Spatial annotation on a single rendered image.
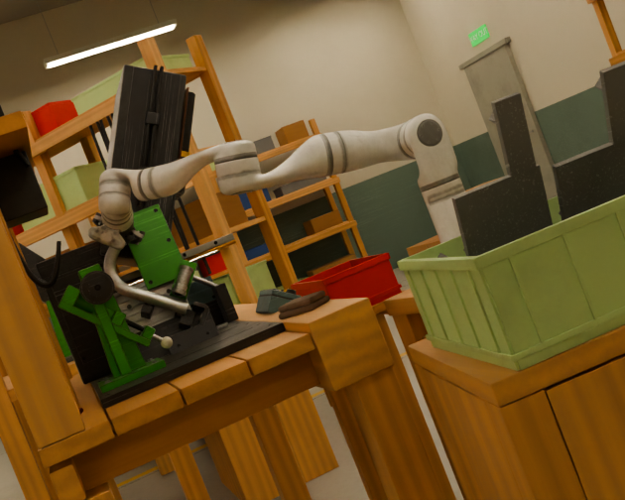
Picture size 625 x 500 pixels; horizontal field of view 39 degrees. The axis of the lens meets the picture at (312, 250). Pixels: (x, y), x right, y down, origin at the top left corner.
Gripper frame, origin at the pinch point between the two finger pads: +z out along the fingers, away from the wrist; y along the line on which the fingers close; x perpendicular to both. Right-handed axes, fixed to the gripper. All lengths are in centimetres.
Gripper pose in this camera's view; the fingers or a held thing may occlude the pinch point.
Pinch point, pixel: (119, 236)
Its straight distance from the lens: 234.9
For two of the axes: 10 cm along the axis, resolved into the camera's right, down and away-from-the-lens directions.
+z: -1.7, 3.1, 9.4
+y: -9.2, -3.9, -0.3
